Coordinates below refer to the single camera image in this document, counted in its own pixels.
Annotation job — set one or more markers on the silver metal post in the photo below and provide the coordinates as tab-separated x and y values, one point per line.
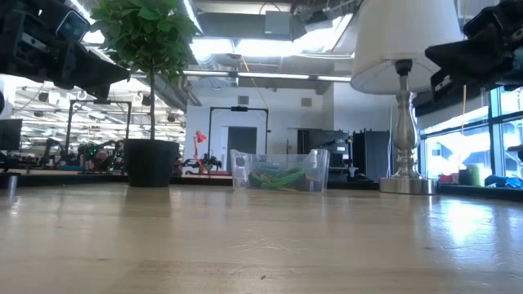
12	183

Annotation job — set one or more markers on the black computer mouse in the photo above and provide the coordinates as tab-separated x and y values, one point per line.
361	177

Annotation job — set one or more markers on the red box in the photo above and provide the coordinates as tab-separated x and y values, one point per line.
447	179

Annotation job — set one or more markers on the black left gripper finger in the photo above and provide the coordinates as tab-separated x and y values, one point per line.
98	71
90	90

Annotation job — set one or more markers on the black gantry frame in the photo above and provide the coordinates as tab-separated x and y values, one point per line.
239	108

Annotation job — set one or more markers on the clear plastic bin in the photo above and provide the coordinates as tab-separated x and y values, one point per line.
318	163

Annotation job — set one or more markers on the green plant in black pot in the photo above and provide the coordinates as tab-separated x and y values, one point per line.
151	163

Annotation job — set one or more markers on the blue bag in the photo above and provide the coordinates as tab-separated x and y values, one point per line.
502	181

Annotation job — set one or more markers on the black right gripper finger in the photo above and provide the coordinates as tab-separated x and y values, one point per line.
457	83
470	57

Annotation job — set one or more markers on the grey ceiling box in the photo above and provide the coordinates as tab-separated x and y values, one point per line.
278	22

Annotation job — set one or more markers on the black background robot arm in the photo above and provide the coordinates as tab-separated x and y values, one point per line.
94	157

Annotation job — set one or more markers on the pale green roll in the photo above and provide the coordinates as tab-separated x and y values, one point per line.
476	175

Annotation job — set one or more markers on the small black robot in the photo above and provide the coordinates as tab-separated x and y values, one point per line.
204	162

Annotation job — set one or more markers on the black machine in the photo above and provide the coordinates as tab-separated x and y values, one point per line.
343	147

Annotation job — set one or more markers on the long ceiling light strip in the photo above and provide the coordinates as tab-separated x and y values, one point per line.
265	75

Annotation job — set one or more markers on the black monitor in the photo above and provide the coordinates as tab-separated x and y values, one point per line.
10	134

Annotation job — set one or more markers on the black station frame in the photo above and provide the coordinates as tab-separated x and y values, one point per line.
98	101

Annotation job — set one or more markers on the tall black cabinet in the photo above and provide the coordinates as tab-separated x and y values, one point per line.
372	155

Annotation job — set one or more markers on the red desk lamp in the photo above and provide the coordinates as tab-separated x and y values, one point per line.
200	136

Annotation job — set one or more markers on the white-shade silver table lamp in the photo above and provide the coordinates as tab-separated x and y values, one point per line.
404	32

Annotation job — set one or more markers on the dark grey cabinet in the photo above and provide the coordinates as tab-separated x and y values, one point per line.
242	141

